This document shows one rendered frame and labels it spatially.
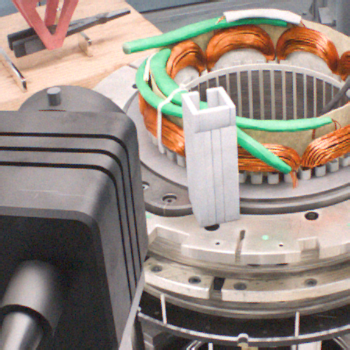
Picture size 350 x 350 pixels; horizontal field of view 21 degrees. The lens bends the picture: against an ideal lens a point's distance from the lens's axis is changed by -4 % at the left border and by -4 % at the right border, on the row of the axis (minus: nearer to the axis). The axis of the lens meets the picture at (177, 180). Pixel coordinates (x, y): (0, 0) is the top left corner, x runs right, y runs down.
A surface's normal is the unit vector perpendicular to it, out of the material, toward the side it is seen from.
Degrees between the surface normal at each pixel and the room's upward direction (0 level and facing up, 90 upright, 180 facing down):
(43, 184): 0
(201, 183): 90
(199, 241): 0
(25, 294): 11
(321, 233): 0
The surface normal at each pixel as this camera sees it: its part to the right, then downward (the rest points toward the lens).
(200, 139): 0.26, 0.54
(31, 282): 0.13, -0.79
